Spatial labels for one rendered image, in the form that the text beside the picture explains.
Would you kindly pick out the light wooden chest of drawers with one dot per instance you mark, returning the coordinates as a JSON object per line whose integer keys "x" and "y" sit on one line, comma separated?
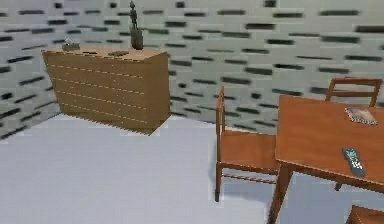
{"x": 110, "y": 90}

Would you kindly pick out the brown wooden chair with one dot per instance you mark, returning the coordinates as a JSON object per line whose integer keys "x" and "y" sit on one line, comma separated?
{"x": 365, "y": 216}
{"x": 353, "y": 92}
{"x": 245, "y": 150}

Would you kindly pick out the flat brown object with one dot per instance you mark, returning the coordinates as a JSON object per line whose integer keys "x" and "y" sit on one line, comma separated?
{"x": 118, "y": 53}

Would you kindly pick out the brown wooden dining table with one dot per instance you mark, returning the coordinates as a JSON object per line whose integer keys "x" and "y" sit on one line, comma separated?
{"x": 320, "y": 140}

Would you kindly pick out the small grey box object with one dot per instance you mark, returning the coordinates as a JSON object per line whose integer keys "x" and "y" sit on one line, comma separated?
{"x": 70, "y": 46}

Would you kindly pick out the grey printed book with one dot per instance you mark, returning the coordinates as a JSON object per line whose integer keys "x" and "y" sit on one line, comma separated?
{"x": 361, "y": 115}

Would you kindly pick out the dark grey remote control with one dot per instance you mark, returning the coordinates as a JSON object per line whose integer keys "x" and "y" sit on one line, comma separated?
{"x": 354, "y": 162}

